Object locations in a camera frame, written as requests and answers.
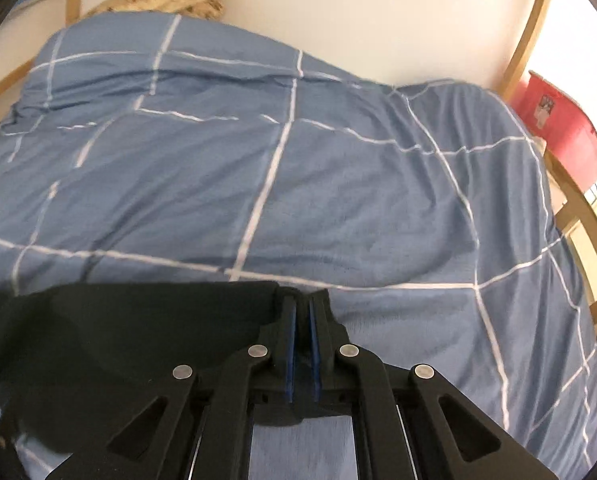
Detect black pants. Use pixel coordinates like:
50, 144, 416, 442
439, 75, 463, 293
0, 281, 352, 461

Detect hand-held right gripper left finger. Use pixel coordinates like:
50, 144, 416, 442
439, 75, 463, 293
46, 294, 299, 480

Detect red plastic storage box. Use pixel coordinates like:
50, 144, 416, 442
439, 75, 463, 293
507, 70, 597, 192

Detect blue checked duvet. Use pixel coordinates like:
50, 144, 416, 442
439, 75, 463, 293
0, 11, 597, 480

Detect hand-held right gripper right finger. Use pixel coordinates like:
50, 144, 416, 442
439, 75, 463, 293
306, 292, 559, 480

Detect wooden bed frame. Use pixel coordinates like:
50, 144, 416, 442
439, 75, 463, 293
0, 0, 597, 333

